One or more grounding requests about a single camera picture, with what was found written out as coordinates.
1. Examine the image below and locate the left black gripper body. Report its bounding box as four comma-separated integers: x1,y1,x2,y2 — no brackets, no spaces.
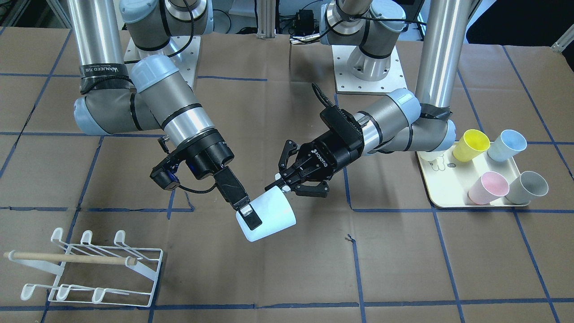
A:
278,107,364,197

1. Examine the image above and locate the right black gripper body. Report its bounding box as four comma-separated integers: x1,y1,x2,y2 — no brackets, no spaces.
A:
177,129,250,210

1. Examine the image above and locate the light blue plastic cup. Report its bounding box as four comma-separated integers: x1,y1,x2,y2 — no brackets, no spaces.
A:
242,187,296,242

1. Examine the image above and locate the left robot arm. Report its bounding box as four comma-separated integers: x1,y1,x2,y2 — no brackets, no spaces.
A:
265,0,480,197

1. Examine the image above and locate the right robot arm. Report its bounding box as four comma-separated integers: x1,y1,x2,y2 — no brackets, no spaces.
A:
68,0,263,230

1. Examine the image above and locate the white plastic cup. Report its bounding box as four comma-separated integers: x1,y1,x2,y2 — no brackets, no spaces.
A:
418,151,444,162

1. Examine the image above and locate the yellow plastic cup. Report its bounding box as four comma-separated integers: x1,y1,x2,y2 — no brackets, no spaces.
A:
452,129,491,162

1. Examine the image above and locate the pink plastic cup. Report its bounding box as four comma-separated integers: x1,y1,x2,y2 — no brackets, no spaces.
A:
468,171,510,205

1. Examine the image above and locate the light blue cup rear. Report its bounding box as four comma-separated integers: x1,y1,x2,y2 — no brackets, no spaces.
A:
487,129,527,162

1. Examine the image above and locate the grey plastic cup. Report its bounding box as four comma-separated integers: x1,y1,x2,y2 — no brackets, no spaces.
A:
505,171,549,205

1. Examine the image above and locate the cream plastic tray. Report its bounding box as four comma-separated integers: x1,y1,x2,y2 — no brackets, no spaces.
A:
416,145,521,208

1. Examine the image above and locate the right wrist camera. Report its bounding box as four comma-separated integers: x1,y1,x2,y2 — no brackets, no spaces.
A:
150,164,180,191

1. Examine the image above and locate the black braided cable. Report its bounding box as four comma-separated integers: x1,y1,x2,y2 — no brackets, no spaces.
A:
311,83,337,110

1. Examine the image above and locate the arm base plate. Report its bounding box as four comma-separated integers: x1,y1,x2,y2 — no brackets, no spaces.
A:
124,35,201,88
331,45,407,95

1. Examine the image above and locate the white wire cup rack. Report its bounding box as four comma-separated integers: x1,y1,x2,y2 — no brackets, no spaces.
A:
4,227,164,307

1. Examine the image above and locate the aluminium frame post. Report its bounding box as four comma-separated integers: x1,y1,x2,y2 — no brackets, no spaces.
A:
255,0,277,39

